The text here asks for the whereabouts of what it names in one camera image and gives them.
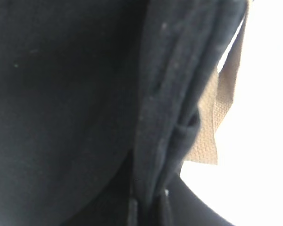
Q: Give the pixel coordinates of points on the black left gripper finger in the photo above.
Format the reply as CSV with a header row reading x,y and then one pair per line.
x,y
177,205

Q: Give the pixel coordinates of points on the black canvas tote bag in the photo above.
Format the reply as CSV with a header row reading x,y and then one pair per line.
x,y
99,103

